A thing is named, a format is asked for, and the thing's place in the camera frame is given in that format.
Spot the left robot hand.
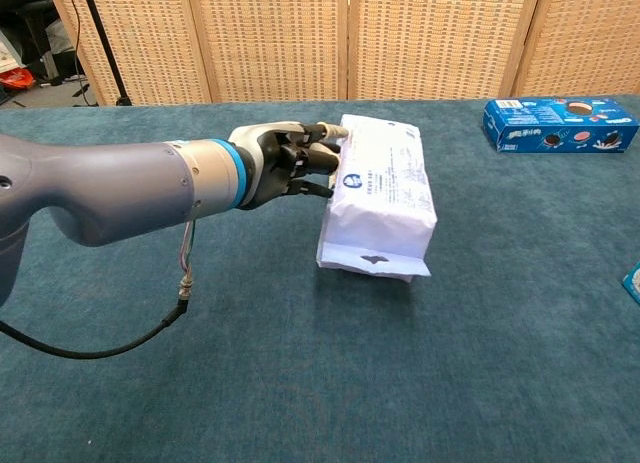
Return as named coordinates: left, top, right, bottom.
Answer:
left=227, top=120, right=351, bottom=212

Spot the white tissue pack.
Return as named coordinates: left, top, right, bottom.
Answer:
left=315, top=113, right=439, bottom=284

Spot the blue Oreo cookie box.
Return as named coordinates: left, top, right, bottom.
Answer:
left=482, top=96, right=640, bottom=155

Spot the teal chocolate chip cookie box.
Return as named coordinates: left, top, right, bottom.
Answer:
left=621, top=260, right=640, bottom=305

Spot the woven wood folding screen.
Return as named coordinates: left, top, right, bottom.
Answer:
left=44, top=0, right=640, bottom=107

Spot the black tripod stand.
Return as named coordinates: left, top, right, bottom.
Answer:
left=82, top=0, right=134, bottom=108

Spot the orange plastic bag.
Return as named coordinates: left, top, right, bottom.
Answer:
left=0, top=66, right=37, bottom=92

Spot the black office chair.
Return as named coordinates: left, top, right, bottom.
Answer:
left=14, top=0, right=92, bottom=98

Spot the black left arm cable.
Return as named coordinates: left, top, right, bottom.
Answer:
left=0, top=217, right=197, bottom=360

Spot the thin black floor cable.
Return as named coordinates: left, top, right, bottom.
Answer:
left=66, top=0, right=100, bottom=107

